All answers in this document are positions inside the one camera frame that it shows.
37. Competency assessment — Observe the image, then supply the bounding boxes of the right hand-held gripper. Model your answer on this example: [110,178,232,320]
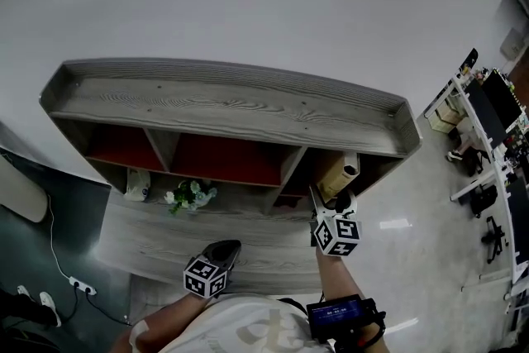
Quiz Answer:
[309,185,364,257]

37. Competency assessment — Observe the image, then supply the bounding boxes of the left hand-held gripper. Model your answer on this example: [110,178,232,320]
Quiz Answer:
[183,239,242,298]

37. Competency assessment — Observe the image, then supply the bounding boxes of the beige book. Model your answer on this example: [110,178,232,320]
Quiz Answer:
[316,151,361,200]

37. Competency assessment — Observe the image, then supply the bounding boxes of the grey wooden shelf unit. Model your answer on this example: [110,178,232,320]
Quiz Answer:
[39,57,423,217]

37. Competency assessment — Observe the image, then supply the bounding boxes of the person's right forearm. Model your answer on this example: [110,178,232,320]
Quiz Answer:
[316,247,388,353]

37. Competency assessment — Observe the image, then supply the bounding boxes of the person's left forearm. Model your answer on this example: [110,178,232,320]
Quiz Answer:
[109,292,217,353]

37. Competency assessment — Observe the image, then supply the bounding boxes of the grey wooden shelf desk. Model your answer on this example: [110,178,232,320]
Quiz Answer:
[39,57,423,297]

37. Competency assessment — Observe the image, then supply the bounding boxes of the long white office desk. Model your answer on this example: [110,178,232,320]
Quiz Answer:
[422,73,529,295]

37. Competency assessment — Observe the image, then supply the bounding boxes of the white flowers in pot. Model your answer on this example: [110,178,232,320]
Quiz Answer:
[164,179,218,217]

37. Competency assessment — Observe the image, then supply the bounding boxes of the person's white t-shirt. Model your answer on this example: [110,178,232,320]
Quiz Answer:
[159,293,336,353]

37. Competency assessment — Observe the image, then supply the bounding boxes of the person's black shorts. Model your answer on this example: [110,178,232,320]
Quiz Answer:
[279,297,309,310]

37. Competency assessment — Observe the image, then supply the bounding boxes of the black wrist-mounted display device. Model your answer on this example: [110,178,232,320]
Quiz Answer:
[306,293,388,349]

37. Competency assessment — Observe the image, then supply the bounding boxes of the white tissue packet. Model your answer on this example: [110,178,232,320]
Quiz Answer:
[123,168,152,203]

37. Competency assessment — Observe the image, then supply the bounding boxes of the white bandage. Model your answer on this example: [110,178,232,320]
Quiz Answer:
[132,319,153,346]

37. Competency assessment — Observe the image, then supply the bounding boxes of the stacked cardboard boxes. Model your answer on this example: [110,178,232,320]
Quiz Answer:
[427,98,465,134]

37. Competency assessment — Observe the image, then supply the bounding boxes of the white power strip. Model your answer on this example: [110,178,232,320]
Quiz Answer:
[68,275,98,296]

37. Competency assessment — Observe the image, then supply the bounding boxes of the black bag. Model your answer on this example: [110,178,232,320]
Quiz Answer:
[470,183,499,219]

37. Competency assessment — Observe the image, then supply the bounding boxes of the black office chair base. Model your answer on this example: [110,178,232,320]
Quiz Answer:
[480,215,510,265]

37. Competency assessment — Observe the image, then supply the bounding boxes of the white round side table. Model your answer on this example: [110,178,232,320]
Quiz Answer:
[0,154,47,225]

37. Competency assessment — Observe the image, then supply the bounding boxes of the black power cable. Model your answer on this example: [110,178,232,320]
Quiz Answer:
[61,284,82,322]
[84,291,134,327]

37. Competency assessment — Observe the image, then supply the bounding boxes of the white power cable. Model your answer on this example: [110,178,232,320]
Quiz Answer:
[46,193,74,283]

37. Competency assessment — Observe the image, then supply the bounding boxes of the beige wall box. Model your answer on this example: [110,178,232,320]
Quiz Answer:
[499,27,524,60]

